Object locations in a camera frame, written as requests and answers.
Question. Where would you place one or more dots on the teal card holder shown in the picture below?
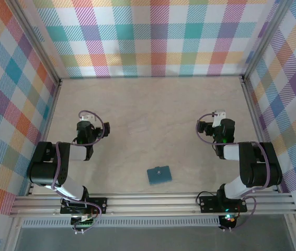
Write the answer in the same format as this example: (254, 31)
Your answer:
(159, 175)

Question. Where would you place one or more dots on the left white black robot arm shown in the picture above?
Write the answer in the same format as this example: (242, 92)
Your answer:
(43, 170)

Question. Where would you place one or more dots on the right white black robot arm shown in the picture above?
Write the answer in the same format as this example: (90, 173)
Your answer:
(263, 170)

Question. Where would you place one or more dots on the right controller board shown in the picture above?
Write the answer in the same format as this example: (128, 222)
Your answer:
(229, 219)

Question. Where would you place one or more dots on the controller board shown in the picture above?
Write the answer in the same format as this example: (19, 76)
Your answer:
(229, 219)
(82, 221)

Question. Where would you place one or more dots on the left controller board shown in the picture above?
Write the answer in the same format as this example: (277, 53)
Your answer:
(82, 221)

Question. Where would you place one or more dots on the aluminium side rail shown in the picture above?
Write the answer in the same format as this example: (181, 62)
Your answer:
(254, 115)
(49, 123)

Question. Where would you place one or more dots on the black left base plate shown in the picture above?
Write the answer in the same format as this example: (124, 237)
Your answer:
(99, 205)

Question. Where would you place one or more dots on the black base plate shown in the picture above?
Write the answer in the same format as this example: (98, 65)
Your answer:
(99, 205)
(208, 204)

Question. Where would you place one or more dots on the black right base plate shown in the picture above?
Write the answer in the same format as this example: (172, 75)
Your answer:
(208, 204)

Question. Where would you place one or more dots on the long aluminium base rail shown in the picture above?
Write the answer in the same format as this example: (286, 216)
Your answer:
(150, 204)

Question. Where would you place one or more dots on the aluminium corner post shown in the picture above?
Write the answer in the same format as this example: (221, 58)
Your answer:
(264, 39)
(36, 44)

